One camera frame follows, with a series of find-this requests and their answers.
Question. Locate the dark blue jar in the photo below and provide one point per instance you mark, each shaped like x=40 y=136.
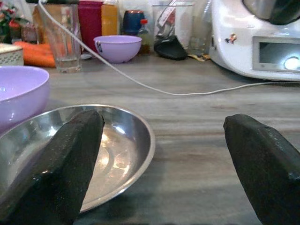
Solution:
x=133 y=22

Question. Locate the stainless steel bowl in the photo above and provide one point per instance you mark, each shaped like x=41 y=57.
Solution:
x=122 y=150

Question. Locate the clear glass bottle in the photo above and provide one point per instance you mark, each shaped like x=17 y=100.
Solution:
x=201 y=28

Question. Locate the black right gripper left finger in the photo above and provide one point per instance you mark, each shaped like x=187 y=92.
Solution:
x=63 y=164

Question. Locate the black curved tool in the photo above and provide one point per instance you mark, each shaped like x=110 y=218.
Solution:
x=171 y=50

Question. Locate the large lilac plastic bowl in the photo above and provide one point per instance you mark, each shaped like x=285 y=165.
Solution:
x=18 y=93

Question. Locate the white kitchen machine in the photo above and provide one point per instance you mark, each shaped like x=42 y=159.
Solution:
x=255 y=35

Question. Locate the red flower plant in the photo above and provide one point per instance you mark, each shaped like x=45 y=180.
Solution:
x=8 y=18

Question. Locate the clear ribbed drinking glass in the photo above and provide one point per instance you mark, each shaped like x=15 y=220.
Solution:
x=64 y=39

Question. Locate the orange bottle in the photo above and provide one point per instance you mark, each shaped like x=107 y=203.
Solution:
x=109 y=18

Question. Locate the orange cloth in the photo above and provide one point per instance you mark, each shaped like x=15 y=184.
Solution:
x=37 y=55

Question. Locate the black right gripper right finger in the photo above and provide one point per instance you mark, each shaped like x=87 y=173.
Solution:
x=264 y=168

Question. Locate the magenta container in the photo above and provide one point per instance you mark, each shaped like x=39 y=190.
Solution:
x=90 y=23

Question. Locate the white patterned box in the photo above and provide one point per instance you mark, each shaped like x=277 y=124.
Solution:
x=10 y=55

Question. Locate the clear plastic measuring jug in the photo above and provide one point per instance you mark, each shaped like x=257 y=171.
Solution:
x=173 y=21

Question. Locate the small bottle with red cap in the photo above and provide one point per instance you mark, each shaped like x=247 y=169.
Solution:
x=144 y=37

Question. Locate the small lilac plastic bowl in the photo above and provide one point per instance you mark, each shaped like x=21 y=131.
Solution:
x=118 y=48

